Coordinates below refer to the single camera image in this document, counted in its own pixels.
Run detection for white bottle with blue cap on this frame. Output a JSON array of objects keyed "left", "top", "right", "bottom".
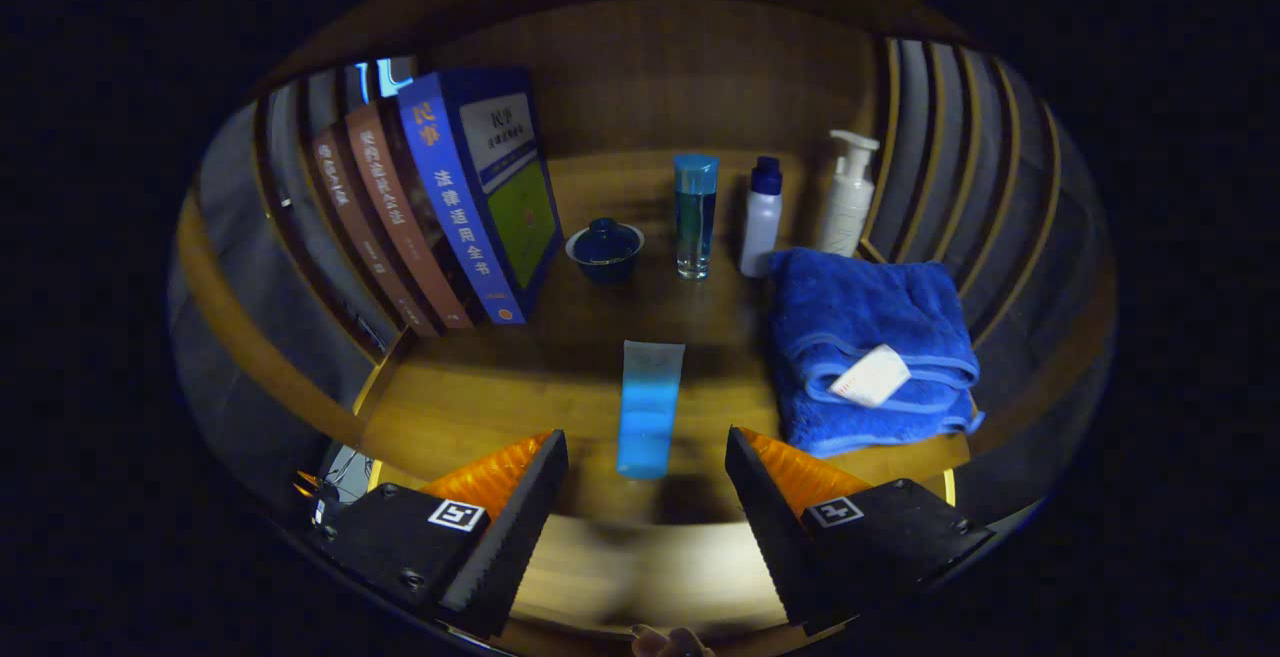
[{"left": 739, "top": 156, "right": 784, "bottom": 279}]

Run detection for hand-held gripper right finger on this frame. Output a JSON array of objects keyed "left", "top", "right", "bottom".
[{"left": 724, "top": 425, "right": 998, "bottom": 638}]

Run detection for wooden cabinet with shelf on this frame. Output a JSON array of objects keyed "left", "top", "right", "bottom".
[{"left": 170, "top": 0, "right": 1116, "bottom": 558}]

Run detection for reddish brown book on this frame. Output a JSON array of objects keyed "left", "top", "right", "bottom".
[{"left": 345, "top": 102, "right": 474, "bottom": 330}]

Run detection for folded blue towel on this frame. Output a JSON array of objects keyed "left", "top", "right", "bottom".
[{"left": 767, "top": 247, "right": 986, "bottom": 460}]

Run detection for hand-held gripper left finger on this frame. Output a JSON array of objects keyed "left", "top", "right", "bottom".
[{"left": 305, "top": 427, "right": 571, "bottom": 640}]

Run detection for thick blue book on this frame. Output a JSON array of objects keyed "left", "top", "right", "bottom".
[{"left": 397, "top": 67, "right": 564, "bottom": 326}]

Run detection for blue lidded teacup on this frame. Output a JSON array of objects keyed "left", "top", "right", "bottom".
[{"left": 565, "top": 218, "right": 646, "bottom": 285}]

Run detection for white pump bottle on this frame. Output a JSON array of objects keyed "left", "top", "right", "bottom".
[{"left": 812, "top": 129, "right": 881, "bottom": 258}]

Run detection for blue cosmetic tube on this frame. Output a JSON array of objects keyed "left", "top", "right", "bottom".
[{"left": 616, "top": 340, "right": 687, "bottom": 481}]

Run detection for wooden countertop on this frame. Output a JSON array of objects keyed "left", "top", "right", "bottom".
[{"left": 355, "top": 152, "right": 976, "bottom": 538}]

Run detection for clear bottle with teal cap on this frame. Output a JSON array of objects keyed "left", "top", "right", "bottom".
[{"left": 673, "top": 153, "right": 720, "bottom": 281}]

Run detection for wooden drawer with black knob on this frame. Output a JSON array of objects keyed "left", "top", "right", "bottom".
[{"left": 505, "top": 515, "right": 801, "bottom": 643}]

